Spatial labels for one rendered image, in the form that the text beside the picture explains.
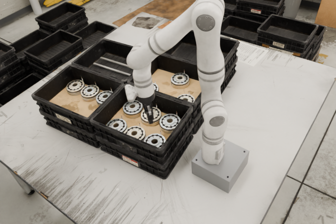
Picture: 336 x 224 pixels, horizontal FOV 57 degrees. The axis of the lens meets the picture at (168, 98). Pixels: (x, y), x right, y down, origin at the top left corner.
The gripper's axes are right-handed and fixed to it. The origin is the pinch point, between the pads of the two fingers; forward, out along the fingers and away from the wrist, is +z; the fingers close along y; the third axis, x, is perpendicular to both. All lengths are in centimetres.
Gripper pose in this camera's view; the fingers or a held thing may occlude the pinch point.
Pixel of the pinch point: (149, 116)
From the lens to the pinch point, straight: 133.1
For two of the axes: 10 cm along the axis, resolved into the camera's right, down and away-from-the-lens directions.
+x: -9.7, 2.3, -1.3
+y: -2.5, -6.4, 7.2
